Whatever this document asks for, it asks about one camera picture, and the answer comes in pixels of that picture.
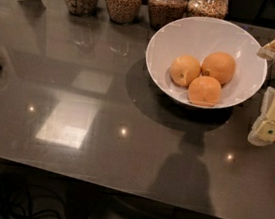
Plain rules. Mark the orange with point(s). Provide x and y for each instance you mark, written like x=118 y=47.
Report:
x=184 y=69
x=219 y=65
x=204 y=91

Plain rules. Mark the white ceramic bowl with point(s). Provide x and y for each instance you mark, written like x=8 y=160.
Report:
x=200 y=36

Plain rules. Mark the glass jar of mixed grains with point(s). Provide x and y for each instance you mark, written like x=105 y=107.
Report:
x=208 y=8

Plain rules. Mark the glass jar of brown seeds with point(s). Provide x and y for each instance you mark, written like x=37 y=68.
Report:
x=162 y=12

